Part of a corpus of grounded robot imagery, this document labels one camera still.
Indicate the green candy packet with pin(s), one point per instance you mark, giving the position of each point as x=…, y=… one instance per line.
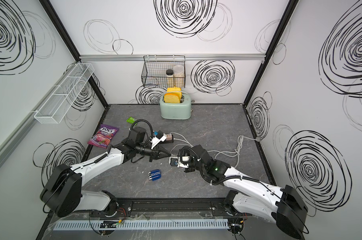
x=131, y=120

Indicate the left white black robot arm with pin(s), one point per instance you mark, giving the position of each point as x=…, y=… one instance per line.
x=63, y=193

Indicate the mint green toaster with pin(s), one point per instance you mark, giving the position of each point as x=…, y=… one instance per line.
x=178, y=111

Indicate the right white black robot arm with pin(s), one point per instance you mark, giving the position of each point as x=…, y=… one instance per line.
x=282, y=206

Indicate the yellow sponge front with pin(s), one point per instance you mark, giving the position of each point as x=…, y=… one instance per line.
x=173, y=98

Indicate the purple Fox's candy bag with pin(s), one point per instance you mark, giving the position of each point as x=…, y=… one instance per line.
x=103, y=137

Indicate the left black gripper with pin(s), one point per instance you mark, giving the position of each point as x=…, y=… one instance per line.
x=156, y=154

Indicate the black lid spice jar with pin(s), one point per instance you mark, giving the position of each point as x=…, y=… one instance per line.
x=170, y=78

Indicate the black wire basket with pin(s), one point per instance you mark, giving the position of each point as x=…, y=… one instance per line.
x=155, y=66

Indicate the yellow sponge back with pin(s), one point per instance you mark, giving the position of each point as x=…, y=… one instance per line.
x=175, y=91

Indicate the yellow sponge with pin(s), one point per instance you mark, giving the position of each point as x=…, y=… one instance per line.
x=173, y=98
x=175, y=91

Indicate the pink USB charger adapter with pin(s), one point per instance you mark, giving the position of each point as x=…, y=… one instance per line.
x=169, y=138

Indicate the blue electric shaver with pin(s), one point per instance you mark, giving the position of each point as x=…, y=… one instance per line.
x=154, y=175

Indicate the white slotted cable duct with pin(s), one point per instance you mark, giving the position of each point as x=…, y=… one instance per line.
x=105, y=225

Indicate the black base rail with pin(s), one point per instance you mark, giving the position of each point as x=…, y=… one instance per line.
x=125, y=207

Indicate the white wire wall shelf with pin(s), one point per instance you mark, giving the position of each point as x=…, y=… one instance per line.
x=73, y=92

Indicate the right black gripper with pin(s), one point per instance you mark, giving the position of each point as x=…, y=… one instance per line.
x=187, y=170

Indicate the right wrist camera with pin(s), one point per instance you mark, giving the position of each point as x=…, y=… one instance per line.
x=185, y=160

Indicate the white lid clear jar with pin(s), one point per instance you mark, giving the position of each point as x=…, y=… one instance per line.
x=179, y=76

